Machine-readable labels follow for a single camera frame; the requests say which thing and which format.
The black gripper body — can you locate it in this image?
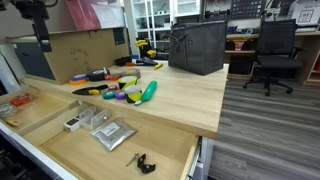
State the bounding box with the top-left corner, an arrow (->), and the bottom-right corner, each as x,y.
10,0 -> 50,35

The yellow black spring clamp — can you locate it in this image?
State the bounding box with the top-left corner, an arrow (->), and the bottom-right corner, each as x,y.
71,84 -> 109,97

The wide wooden drawer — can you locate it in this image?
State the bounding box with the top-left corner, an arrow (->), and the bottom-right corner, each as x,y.
0,87 -> 84,141

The large cardboard box dark panel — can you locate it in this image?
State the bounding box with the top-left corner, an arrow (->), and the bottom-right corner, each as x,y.
6,27 -> 131,85

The blue tape roll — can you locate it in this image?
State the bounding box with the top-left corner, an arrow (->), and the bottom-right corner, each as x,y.
71,73 -> 89,82

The orange tape roll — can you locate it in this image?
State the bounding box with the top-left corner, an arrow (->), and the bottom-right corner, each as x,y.
68,78 -> 89,87

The pink red poster board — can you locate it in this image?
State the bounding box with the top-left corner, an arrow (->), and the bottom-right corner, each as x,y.
64,0 -> 126,32

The red tape dispenser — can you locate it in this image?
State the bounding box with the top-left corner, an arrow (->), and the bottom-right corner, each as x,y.
9,92 -> 32,108

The small white glue bottle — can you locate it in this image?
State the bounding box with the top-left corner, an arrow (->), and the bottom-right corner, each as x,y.
102,66 -> 110,81

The small black box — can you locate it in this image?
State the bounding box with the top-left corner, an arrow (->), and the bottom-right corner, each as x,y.
114,55 -> 133,67

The teal tape roll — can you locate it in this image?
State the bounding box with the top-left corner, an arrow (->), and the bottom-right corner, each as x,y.
101,89 -> 118,101

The white handheld device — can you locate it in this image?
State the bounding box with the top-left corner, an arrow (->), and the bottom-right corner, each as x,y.
63,116 -> 81,133

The clear plastic box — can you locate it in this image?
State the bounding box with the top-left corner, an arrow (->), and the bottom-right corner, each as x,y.
76,106 -> 111,131

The yellow black tape roll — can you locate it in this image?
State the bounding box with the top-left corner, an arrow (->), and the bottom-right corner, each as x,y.
117,75 -> 139,91
123,84 -> 144,104

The purple tape roll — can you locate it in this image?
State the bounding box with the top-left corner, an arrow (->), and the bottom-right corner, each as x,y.
114,89 -> 127,101

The yellow bar clamp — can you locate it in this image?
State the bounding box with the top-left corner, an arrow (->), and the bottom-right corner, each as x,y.
146,48 -> 158,59
134,38 -> 149,50

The black yellow hand tool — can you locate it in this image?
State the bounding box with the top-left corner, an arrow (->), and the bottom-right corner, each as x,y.
135,56 -> 165,71

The white shelving cabinet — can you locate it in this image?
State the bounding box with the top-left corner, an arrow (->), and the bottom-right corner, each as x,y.
130,0 -> 205,52

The silver foil bag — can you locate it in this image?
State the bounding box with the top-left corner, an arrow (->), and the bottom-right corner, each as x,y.
89,117 -> 138,153

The dark gray fabric tote bag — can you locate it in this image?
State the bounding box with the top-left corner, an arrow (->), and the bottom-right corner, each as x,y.
167,20 -> 229,77

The black clamp with bolt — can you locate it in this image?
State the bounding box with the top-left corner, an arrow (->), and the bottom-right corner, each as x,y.
125,152 -> 157,175

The black pegboard panel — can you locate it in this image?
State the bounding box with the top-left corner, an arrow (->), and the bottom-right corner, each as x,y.
229,0 -> 268,20

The black office chair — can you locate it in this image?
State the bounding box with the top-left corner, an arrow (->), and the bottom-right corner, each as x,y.
242,18 -> 305,98

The white box red logo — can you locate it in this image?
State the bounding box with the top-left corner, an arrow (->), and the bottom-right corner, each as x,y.
287,0 -> 320,27

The wooden background desk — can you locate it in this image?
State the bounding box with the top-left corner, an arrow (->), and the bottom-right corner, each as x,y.
225,31 -> 320,88

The gray duct tape roll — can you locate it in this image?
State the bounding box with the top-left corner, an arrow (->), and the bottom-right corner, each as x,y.
120,68 -> 142,81

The green handled brush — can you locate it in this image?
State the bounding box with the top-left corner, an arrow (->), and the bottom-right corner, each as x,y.
133,80 -> 158,107

